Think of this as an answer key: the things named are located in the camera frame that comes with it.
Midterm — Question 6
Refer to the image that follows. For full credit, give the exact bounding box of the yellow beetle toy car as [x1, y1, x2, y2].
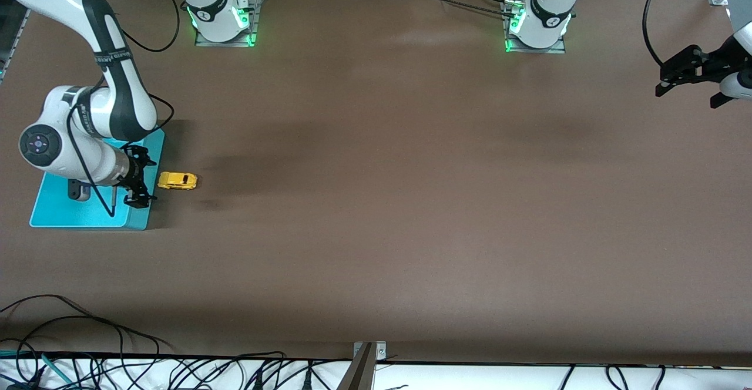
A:
[157, 171, 199, 191]

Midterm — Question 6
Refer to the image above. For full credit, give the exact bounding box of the turquoise plastic bin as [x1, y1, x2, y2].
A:
[29, 127, 166, 231]

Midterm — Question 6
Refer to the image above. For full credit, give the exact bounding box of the angled dark metal bar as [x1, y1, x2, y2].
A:
[337, 343, 375, 390]

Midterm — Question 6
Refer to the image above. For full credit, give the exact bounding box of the black looping right arm cable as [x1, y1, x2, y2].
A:
[88, 0, 180, 53]

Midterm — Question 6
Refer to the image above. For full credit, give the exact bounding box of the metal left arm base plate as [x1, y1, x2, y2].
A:
[502, 1, 568, 55]

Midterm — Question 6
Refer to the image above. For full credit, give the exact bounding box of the arched black cable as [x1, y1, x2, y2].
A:
[0, 315, 160, 382]

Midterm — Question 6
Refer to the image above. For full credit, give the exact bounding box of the long black looping cable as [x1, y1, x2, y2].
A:
[0, 294, 174, 357]

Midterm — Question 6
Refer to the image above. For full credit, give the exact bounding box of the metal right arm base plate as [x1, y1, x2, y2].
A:
[194, 0, 263, 48]

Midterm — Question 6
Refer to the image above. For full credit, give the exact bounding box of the teal cable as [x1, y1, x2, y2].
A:
[0, 350, 69, 382]

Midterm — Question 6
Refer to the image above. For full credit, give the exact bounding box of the thick braided black cable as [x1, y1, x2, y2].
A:
[420, 0, 509, 18]

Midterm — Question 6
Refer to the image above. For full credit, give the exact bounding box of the small metal bracket plate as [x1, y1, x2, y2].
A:
[353, 341, 388, 361]

